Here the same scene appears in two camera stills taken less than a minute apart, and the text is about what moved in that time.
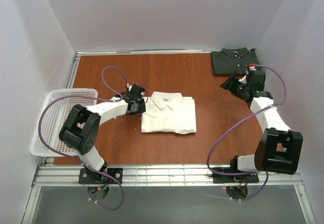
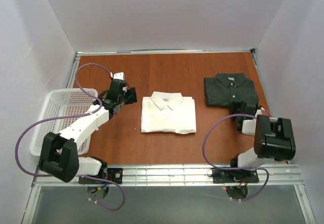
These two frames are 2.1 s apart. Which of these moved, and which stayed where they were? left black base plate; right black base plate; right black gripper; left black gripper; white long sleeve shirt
Moved: left black gripper; right black gripper
Stayed: white long sleeve shirt; left black base plate; right black base plate
